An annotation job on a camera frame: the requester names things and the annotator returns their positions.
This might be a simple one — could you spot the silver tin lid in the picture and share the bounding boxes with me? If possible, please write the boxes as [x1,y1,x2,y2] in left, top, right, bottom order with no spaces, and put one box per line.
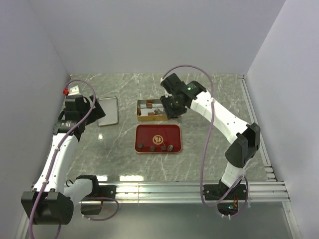
[97,96,119,127]

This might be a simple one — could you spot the long metal tweezers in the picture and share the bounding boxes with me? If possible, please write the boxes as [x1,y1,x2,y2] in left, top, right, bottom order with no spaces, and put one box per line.
[153,108,184,123]

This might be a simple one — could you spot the brown square chocolate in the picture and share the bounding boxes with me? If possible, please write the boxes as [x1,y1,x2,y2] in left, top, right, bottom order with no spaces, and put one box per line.
[137,108,142,116]

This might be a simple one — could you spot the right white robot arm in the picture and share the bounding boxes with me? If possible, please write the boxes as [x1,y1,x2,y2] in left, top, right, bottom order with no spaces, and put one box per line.
[160,73,261,199]

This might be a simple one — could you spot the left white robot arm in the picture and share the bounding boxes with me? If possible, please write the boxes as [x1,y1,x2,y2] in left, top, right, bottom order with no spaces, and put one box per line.
[21,86,105,226]

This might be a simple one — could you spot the gold tin box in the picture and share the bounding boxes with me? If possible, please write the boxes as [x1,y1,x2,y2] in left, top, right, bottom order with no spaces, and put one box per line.
[137,99,164,121]

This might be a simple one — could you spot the red emergency knob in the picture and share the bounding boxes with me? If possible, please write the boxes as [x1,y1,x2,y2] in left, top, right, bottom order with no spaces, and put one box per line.
[62,88,69,96]

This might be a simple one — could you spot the red gold-rimmed tray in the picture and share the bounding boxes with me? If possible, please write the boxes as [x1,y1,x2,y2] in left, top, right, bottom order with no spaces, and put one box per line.
[135,124,182,154]

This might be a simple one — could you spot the side aluminium rail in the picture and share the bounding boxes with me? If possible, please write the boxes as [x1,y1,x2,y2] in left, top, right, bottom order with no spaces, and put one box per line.
[238,75,277,182]

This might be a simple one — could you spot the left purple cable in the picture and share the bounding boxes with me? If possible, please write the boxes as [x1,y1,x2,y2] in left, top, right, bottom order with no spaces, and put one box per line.
[27,79,120,239]

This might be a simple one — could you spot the purple cable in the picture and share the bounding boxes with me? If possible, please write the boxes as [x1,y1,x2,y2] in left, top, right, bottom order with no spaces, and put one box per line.
[27,79,120,239]
[161,65,250,219]

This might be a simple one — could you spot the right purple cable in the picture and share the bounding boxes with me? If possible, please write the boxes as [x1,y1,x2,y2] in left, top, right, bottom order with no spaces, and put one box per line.
[161,65,250,219]

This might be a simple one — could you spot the aluminium mounting rail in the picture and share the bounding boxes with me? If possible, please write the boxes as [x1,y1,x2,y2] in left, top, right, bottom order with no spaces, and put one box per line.
[29,181,291,204]

